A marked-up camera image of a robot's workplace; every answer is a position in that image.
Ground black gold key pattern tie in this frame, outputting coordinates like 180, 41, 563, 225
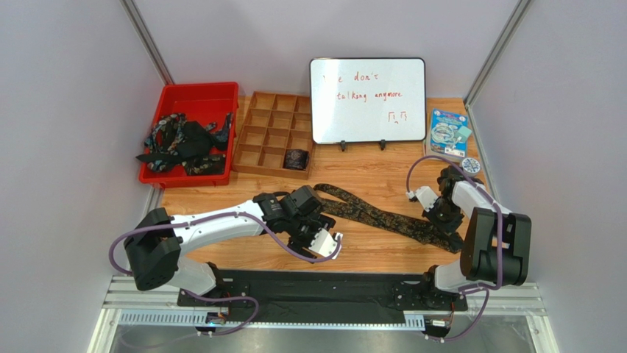
313, 183, 440, 248

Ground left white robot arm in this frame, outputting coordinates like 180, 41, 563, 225
118, 185, 344, 296

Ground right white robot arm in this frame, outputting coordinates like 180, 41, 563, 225
416, 166, 532, 296

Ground blue round tin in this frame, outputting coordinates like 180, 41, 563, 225
459, 157, 481, 177

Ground rolled dark tie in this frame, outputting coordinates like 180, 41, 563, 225
283, 149, 310, 171

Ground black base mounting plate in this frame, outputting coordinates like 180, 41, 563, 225
177, 268, 469, 325

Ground blue packaged item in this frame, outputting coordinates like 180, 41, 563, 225
423, 108, 473, 163

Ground brown compartment tray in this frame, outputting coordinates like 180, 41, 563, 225
232, 91, 314, 180

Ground white whiteboard with red writing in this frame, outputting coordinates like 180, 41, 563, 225
309, 57, 427, 149

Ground red plastic bin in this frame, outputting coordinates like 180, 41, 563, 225
138, 82, 239, 189

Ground black plain tie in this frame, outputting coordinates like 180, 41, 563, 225
135, 120, 213, 169

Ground blue floral pattern tie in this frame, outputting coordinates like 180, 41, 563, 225
136, 112, 233, 176

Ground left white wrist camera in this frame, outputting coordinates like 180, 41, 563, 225
308, 229, 344, 260

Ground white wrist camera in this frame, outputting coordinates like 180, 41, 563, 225
405, 186, 439, 212
308, 229, 344, 260

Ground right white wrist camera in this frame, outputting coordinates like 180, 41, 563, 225
405, 186, 439, 212

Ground aluminium frame rail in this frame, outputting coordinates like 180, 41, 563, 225
88, 270, 559, 352

